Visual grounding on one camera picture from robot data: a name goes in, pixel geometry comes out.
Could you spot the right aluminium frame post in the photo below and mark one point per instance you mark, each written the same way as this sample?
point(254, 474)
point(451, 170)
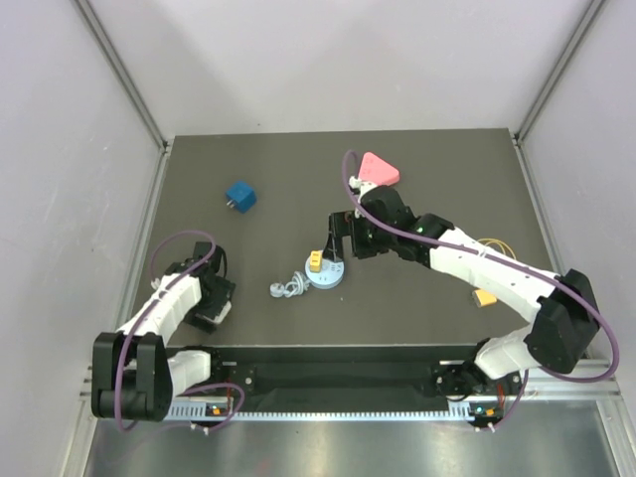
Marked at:
point(572, 45)

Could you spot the aluminium frame post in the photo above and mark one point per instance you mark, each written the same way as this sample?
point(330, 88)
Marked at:
point(572, 45)
point(112, 57)

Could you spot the blue cube plug adapter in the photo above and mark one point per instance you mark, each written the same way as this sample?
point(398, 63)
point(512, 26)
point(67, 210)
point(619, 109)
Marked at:
point(240, 196)

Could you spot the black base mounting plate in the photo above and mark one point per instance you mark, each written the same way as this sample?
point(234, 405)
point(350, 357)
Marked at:
point(422, 371)

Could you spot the light blue round socket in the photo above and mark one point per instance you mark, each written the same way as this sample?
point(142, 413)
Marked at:
point(328, 277)

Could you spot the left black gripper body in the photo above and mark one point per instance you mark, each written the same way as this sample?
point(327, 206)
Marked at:
point(212, 304)

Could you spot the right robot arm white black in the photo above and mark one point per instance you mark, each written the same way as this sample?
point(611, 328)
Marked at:
point(558, 309)

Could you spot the left aluminium frame post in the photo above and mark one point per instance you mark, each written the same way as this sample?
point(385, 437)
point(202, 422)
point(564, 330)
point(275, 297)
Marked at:
point(112, 57)

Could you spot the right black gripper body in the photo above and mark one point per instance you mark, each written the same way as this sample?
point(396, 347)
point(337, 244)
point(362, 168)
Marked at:
point(368, 239)

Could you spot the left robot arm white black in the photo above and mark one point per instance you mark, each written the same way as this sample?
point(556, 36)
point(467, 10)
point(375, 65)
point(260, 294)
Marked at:
point(133, 377)

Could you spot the yellow plug adapter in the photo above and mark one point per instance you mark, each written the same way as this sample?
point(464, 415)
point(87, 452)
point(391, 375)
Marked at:
point(315, 261)

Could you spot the white square charger plug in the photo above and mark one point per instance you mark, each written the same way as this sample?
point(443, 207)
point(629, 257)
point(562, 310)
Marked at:
point(222, 314)

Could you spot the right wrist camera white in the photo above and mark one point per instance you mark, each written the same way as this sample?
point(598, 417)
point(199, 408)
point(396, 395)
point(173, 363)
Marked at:
point(359, 187)

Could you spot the pink triangular power strip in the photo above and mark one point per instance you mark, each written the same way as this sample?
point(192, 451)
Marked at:
point(376, 170)

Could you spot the yellow charger on cable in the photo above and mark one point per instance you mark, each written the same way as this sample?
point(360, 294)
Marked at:
point(483, 298)

